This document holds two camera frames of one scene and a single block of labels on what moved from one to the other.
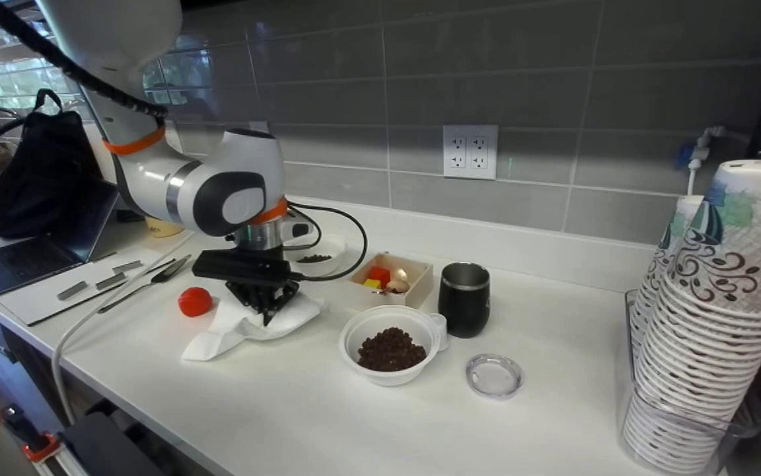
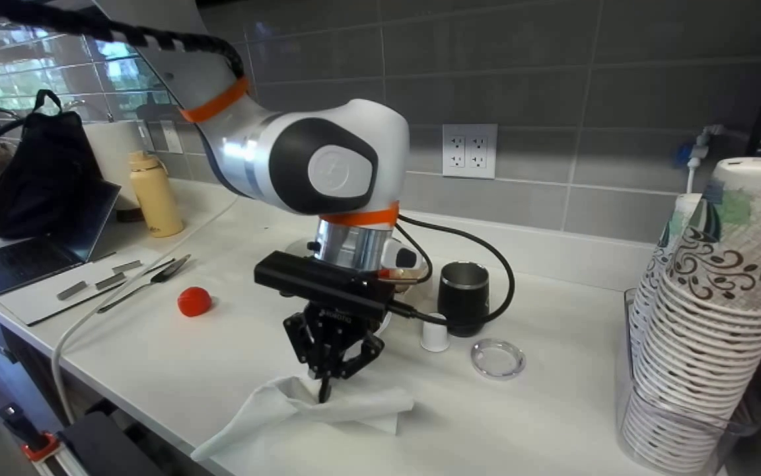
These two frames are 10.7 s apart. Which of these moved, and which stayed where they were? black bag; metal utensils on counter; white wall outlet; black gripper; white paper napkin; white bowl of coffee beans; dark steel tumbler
Moved: white bowl of coffee beans; black gripper; white paper napkin
Stayed: black bag; dark steel tumbler; metal utensils on counter; white wall outlet
